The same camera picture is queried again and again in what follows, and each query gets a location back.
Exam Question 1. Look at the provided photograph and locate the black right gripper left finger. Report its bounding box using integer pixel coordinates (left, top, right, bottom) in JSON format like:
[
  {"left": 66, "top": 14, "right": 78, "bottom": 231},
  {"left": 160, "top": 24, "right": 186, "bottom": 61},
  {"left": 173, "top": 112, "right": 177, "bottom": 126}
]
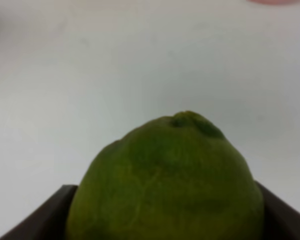
[{"left": 0, "top": 185, "right": 78, "bottom": 240}]

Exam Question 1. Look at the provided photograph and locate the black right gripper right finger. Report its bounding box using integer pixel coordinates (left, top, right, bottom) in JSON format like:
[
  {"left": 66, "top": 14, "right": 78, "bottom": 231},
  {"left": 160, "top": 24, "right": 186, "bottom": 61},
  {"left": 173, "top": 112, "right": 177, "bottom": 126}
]
[{"left": 257, "top": 182, "right": 300, "bottom": 240}]

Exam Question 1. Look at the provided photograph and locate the green mango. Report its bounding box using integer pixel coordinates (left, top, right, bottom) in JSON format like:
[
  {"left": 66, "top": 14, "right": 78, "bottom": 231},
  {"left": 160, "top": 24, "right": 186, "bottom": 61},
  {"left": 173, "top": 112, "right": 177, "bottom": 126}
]
[{"left": 64, "top": 111, "right": 264, "bottom": 240}]

